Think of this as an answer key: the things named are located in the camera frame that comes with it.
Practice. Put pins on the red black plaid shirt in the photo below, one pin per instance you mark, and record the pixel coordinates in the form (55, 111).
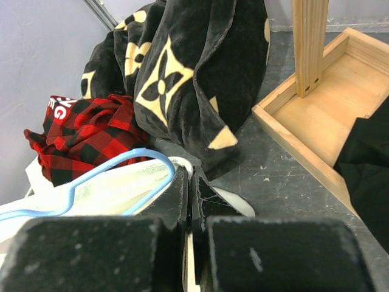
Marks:
(79, 135)

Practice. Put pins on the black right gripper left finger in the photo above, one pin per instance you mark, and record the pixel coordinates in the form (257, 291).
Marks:
(140, 253)

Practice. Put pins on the light blue hanger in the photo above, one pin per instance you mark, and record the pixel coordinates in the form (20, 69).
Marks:
(127, 158)

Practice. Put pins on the white dress shirt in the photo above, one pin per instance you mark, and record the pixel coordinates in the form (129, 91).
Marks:
(109, 193)

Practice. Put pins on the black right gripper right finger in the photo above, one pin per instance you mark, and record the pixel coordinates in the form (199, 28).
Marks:
(237, 251)

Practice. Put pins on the black button shirt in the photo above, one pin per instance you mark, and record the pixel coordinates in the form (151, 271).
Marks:
(363, 164)

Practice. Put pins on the wooden clothes rack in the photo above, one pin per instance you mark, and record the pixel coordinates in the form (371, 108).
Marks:
(313, 111)

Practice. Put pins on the black beige patterned fleece blanket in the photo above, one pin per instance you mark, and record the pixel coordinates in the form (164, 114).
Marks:
(194, 70)

